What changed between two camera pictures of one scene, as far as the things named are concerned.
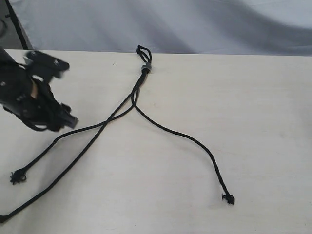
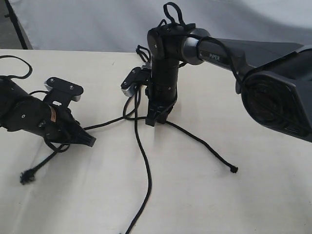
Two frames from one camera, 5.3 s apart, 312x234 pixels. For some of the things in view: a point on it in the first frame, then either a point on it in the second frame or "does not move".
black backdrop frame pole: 12,15 does not move
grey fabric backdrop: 244,27 does not move
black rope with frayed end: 18,176 to 29,175
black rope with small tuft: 145,60 to 135,95
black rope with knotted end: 146,58 to 232,169
